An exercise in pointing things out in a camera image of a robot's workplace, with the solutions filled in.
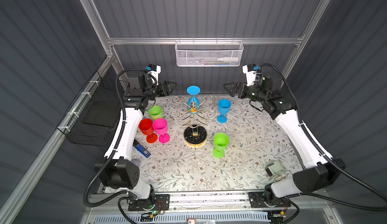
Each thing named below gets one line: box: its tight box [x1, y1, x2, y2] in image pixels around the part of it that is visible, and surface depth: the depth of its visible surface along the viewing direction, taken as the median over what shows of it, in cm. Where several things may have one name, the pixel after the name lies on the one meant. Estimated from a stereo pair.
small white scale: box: [264, 160, 286, 178], surface depth 80 cm
